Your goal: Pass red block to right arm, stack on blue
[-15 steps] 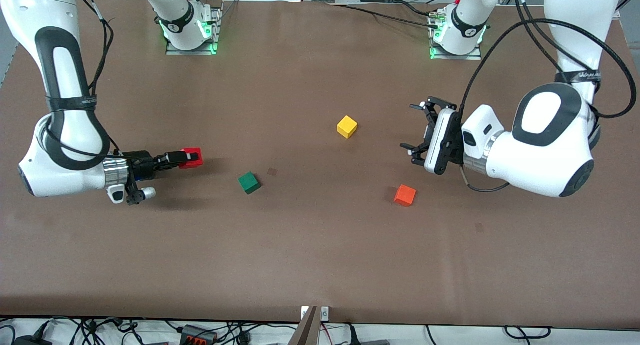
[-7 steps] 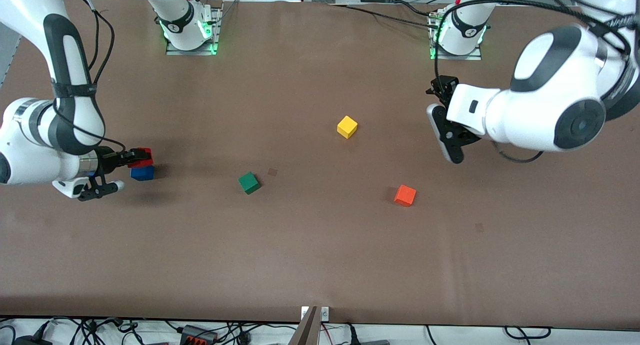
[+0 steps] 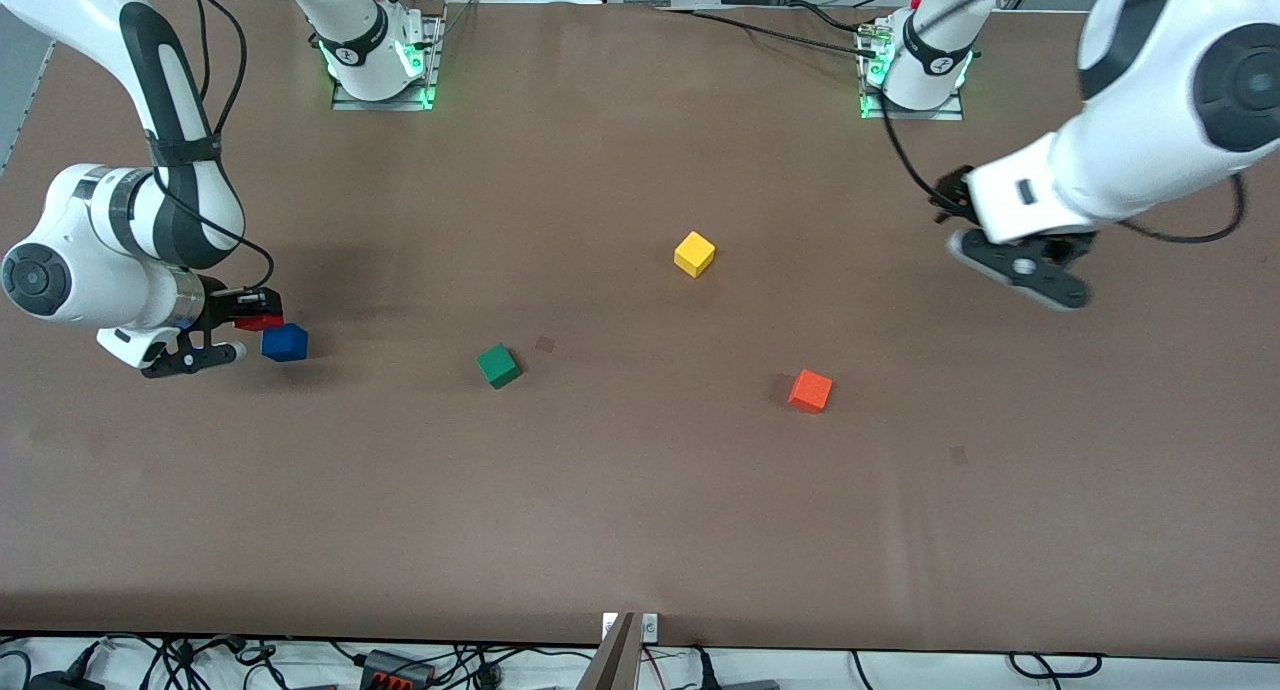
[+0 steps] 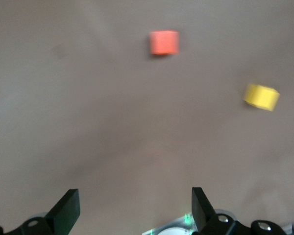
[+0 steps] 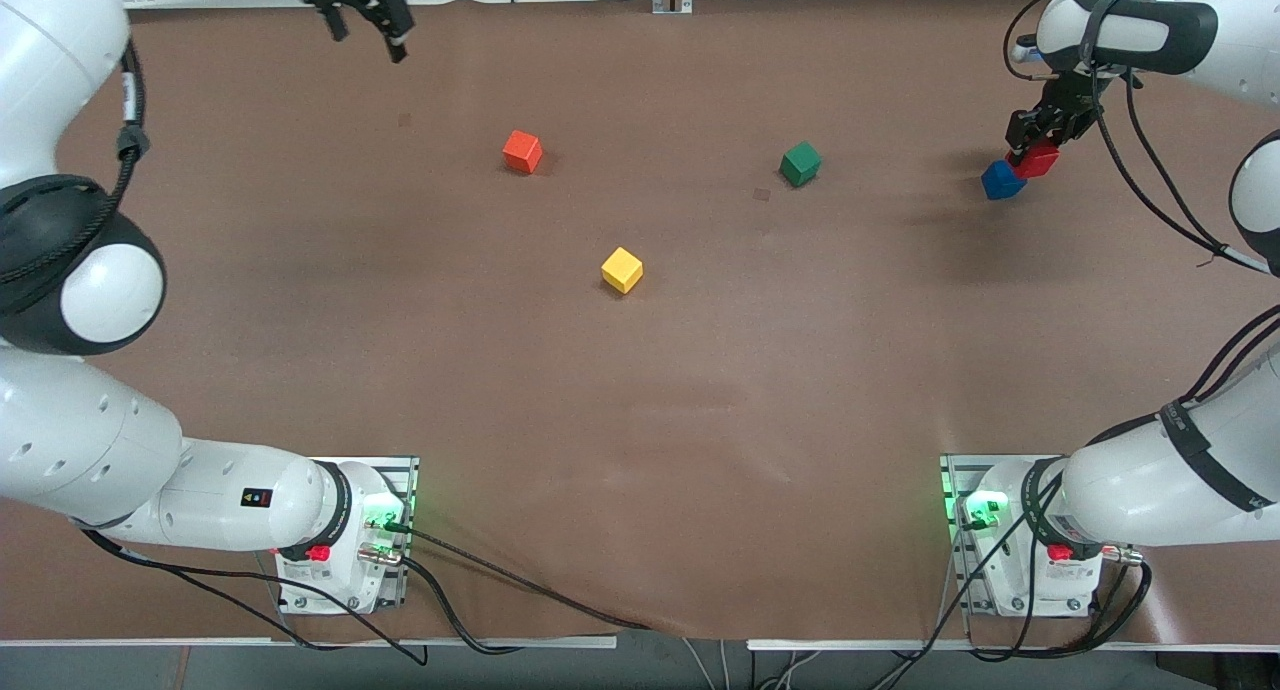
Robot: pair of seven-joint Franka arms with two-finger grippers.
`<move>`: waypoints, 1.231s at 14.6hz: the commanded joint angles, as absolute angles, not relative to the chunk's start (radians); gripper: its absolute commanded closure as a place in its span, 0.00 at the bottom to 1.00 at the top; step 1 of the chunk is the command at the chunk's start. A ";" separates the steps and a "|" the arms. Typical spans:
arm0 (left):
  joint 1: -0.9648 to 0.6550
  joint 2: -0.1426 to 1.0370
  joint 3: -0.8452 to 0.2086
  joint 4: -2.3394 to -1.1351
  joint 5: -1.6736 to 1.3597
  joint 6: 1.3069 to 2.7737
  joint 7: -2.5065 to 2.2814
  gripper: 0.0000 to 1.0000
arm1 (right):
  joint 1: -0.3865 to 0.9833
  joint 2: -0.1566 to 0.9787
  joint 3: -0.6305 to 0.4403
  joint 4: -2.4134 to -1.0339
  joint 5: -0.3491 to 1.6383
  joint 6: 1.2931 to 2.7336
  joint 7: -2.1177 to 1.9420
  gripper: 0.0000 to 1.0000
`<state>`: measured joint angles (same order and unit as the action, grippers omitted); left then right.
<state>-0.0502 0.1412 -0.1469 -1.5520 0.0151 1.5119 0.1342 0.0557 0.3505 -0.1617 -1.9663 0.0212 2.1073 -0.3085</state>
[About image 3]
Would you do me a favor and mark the green cube block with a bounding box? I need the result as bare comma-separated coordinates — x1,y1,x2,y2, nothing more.
476,343,523,390

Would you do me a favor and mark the blue cube block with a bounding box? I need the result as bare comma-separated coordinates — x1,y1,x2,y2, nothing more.
261,323,309,363

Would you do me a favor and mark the grey angled metal bar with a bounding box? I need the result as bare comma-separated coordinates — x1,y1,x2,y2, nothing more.
577,612,641,690

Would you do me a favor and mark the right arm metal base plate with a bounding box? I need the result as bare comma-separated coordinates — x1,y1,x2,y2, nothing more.
332,15,443,111

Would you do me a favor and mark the black cable on table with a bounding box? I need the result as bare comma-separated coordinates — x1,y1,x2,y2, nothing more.
655,6,886,59

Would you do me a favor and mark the black looped floor cable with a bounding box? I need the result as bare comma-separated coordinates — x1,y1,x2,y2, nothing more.
1008,651,1104,680

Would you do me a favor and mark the orange cube block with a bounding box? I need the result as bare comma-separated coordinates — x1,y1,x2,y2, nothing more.
787,369,834,415

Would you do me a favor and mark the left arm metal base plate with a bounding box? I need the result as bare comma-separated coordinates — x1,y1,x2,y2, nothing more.
860,25,966,121

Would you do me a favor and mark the yellow cube block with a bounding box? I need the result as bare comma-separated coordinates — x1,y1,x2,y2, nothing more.
673,231,717,279

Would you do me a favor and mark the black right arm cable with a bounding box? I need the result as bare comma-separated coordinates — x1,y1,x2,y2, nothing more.
150,0,277,293

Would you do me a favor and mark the black orange connector box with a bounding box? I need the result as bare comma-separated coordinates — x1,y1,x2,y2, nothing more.
360,649,437,688

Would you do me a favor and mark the brown table cover mat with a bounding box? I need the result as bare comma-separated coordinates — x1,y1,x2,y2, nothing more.
0,0,1280,661

